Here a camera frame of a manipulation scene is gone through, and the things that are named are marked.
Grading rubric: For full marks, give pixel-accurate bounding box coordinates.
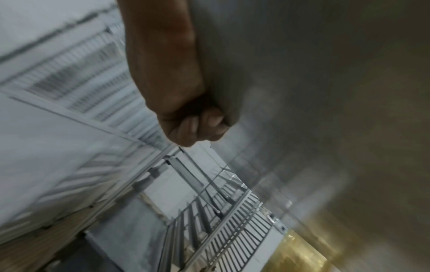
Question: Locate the person's left hand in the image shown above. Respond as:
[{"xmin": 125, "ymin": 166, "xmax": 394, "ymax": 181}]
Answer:
[{"xmin": 117, "ymin": 0, "xmax": 232, "ymax": 148}]

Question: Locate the large grey metal sheet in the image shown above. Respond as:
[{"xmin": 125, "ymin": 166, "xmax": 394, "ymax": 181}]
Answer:
[{"xmin": 189, "ymin": 0, "xmax": 430, "ymax": 272}]

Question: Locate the white flat panel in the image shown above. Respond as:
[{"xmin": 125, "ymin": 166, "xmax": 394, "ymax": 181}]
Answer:
[{"xmin": 0, "ymin": 90, "xmax": 175, "ymax": 237}]

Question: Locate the brown wooden board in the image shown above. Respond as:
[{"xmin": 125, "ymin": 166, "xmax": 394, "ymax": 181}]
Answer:
[{"xmin": 0, "ymin": 202, "xmax": 113, "ymax": 272}]

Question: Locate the white wire rack shelf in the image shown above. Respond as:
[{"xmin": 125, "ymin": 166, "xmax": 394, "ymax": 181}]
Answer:
[{"xmin": 0, "ymin": 16, "xmax": 177, "ymax": 151}]

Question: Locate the grey metal frame bracket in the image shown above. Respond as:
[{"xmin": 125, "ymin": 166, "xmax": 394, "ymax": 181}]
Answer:
[{"xmin": 148, "ymin": 147, "xmax": 251, "ymax": 213}]

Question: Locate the grey wire grid rack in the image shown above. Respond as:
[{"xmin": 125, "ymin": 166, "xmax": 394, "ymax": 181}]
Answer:
[{"xmin": 157, "ymin": 186, "xmax": 290, "ymax": 272}]

